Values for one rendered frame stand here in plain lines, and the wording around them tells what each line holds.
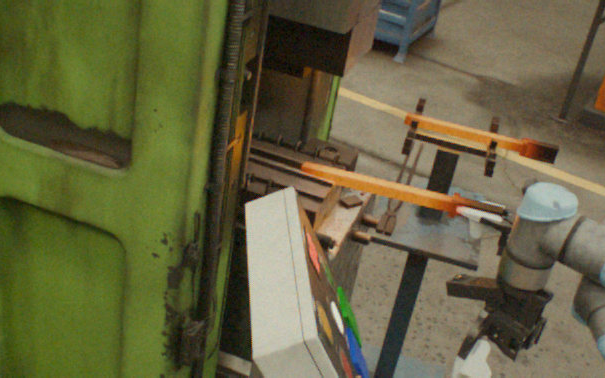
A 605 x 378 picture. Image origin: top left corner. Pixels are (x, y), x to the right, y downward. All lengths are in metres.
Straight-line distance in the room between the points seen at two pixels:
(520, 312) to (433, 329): 1.72
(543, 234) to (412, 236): 0.96
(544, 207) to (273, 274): 0.39
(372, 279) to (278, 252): 2.05
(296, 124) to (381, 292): 1.29
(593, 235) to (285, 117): 0.96
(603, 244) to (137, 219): 0.73
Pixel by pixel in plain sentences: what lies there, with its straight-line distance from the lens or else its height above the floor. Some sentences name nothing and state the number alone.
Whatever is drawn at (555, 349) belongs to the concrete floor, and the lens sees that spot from 3.06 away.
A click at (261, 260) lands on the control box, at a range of 1.04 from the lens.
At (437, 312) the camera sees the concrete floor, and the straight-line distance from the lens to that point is 3.01.
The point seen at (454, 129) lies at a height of 0.98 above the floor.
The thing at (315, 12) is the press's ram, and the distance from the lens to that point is 1.33.
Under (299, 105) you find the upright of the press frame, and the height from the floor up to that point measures 1.03.
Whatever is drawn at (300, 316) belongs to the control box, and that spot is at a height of 1.19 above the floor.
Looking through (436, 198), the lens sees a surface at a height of 1.03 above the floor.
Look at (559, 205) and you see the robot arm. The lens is 1.12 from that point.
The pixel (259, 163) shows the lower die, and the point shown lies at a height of 0.99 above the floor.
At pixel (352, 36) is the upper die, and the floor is 1.35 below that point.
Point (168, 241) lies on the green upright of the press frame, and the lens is 1.30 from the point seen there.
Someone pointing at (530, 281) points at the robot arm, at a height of 1.16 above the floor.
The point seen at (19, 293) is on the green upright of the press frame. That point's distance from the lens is 1.65.
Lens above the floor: 1.78
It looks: 30 degrees down
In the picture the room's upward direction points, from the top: 10 degrees clockwise
